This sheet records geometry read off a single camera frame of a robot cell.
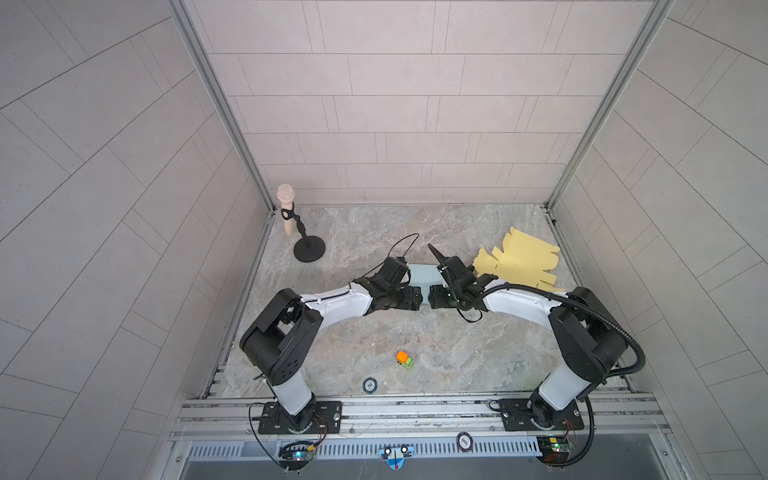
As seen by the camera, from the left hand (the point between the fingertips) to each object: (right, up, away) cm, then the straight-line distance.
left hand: (421, 296), depth 89 cm
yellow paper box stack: (+35, +9, +11) cm, 38 cm away
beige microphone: (-39, +30, -4) cm, 49 cm away
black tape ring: (-13, -20, -13) cm, 27 cm away
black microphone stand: (-38, +14, +14) cm, 42 cm away
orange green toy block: (-5, -14, -11) cm, 19 cm away
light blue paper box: (0, +8, -14) cm, 16 cm away
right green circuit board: (+29, -30, -21) cm, 47 cm away
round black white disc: (+9, -29, -21) cm, 37 cm away
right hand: (+4, -2, +2) cm, 4 cm away
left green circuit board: (-29, -30, -24) cm, 48 cm away
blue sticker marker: (-7, -30, -23) cm, 39 cm away
